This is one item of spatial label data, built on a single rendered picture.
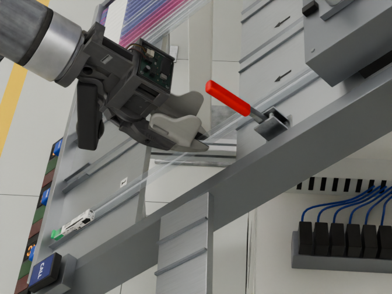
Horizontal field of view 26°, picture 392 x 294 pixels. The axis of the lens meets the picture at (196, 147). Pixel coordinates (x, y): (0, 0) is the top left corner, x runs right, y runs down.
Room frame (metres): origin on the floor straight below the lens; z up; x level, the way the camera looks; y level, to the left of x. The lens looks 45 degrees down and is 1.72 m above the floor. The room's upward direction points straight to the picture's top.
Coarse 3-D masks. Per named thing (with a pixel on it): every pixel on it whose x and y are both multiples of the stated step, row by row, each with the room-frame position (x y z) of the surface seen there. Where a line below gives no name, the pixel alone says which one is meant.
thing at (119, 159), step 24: (120, 144) 0.90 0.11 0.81; (72, 168) 0.93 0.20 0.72; (96, 168) 0.89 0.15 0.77; (120, 168) 0.85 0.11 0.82; (144, 168) 0.81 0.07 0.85; (72, 192) 0.87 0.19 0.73; (96, 192) 0.83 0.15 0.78; (144, 192) 0.77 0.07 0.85; (72, 216) 0.82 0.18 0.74; (120, 216) 0.74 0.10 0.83; (72, 240) 0.76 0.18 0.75; (96, 240) 0.73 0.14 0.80
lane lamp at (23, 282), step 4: (24, 276) 0.77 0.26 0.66; (28, 276) 0.76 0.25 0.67; (20, 280) 0.77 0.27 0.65; (24, 280) 0.76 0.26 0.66; (16, 284) 0.76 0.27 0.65; (20, 284) 0.76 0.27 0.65; (24, 284) 0.75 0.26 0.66; (28, 284) 0.75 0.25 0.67; (16, 288) 0.75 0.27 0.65; (20, 288) 0.75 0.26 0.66; (24, 288) 0.74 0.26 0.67; (16, 292) 0.75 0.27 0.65
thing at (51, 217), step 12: (96, 12) 1.34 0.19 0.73; (72, 108) 1.06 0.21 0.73; (72, 120) 1.04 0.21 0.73; (72, 132) 1.01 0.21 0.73; (72, 144) 0.99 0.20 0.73; (60, 156) 0.95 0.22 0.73; (72, 156) 0.96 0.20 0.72; (60, 168) 0.92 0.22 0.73; (60, 180) 0.90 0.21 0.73; (60, 192) 0.88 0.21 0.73; (48, 204) 0.85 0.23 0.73; (60, 204) 0.86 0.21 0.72; (48, 216) 0.82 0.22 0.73; (48, 228) 0.80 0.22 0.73; (48, 240) 0.78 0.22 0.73; (36, 252) 0.76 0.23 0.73; (48, 252) 0.76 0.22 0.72
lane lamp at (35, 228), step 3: (42, 219) 0.88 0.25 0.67; (36, 222) 0.88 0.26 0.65; (39, 222) 0.87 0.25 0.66; (33, 225) 0.88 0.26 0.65; (36, 225) 0.87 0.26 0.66; (39, 225) 0.87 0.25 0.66; (33, 228) 0.87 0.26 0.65; (36, 228) 0.86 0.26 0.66; (39, 228) 0.86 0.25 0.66; (30, 231) 0.87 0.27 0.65; (33, 231) 0.86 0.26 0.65; (36, 231) 0.86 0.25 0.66; (39, 231) 0.85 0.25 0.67; (30, 234) 0.86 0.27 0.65; (33, 234) 0.85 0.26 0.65; (30, 237) 0.85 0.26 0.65
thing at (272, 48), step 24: (264, 0) 0.99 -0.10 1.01; (288, 0) 0.95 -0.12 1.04; (264, 24) 0.93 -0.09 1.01; (288, 24) 0.89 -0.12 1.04; (264, 48) 0.88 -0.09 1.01; (288, 48) 0.84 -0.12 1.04; (240, 72) 0.87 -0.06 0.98; (264, 72) 0.83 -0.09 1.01; (288, 72) 0.80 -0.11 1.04; (240, 96) 0.82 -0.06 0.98; (288, 96) 0.75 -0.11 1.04; (312, 96) 0.73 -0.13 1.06; (336, 96) 0.70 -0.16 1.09; (240, 144) 0.73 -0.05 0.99
